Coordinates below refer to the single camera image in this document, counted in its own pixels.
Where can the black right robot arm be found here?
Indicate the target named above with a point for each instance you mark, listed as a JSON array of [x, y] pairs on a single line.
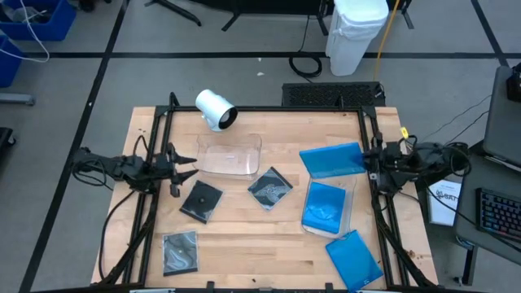
[[431, 160]]

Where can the grey metal bar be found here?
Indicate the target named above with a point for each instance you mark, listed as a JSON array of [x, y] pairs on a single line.
[[16, 99]]

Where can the jewel case grey marbled insert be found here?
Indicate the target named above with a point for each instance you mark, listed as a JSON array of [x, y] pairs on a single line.
[[180, 253]]

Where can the white printed paper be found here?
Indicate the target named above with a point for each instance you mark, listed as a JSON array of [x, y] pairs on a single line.
[[443, 203]]

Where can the white cylindrical camera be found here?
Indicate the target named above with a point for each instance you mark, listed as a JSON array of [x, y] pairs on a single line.
[[213, 108]]

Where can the white trash bin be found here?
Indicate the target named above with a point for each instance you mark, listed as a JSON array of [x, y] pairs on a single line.
[[354, 36]]

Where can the grey desk panel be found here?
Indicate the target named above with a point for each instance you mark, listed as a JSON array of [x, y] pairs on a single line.
[[504, 122]]

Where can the grey desk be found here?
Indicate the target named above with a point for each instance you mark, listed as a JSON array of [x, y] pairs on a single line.
[[488, 175]]

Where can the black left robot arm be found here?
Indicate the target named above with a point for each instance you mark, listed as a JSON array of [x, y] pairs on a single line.
[[122, 167]]

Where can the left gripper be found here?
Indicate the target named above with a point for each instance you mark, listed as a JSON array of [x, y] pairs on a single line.
[[173, 171]]

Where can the blue storage bin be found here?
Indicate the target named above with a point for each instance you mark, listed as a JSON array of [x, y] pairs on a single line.
[[61, 24], [8, 61]]

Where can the black partition panel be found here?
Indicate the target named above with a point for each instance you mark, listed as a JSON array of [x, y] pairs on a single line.
[[264, 4]]

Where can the blue plastic case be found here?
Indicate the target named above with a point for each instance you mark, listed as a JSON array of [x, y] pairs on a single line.
[[323, 207], [331, 160], [354, 260]]

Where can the black-tray clear jewel case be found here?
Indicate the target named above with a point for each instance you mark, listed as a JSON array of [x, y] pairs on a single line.
[[201, 202]]

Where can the black keyboard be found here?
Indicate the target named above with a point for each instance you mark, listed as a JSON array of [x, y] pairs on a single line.
[[498, 213]]

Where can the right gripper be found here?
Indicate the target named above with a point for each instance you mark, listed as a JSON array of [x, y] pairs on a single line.
[[388, 163]]

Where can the black perforated computer case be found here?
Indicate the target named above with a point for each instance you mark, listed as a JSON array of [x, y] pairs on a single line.
[[334, 94]]

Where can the clear plastic bin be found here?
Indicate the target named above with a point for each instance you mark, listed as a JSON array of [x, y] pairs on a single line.
[[228, 160], [351, 211]]

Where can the black metal table frame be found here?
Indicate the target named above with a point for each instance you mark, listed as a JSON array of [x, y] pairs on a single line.
[[264, 109]]

